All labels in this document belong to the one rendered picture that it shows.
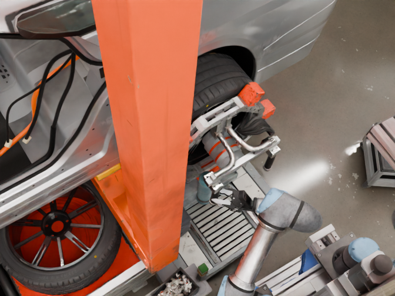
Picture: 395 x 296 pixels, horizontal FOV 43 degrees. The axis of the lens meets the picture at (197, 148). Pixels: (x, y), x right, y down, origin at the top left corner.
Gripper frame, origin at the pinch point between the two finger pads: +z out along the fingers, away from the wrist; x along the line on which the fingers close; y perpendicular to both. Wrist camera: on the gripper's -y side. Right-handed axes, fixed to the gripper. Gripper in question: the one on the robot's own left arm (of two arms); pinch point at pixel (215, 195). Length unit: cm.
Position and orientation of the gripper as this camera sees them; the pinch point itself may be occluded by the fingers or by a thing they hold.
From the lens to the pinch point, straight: 239.0
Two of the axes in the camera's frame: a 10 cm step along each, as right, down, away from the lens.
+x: 1.8, -8.7, 4.6
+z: -9.8, -1.9, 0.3
